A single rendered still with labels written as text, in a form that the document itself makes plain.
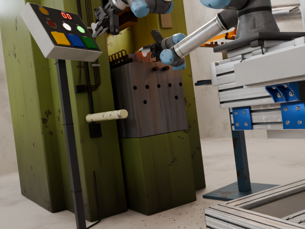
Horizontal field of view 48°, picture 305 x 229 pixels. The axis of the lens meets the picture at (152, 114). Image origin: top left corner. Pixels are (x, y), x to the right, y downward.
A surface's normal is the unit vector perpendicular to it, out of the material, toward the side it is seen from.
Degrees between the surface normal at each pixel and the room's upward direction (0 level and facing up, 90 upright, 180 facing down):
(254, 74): 90
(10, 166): 90
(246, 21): 73
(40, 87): 90
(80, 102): 90
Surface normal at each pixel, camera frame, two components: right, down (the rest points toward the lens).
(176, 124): 0.55, -0.06
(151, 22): -0.83, 0.11
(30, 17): -0.52, 0.07
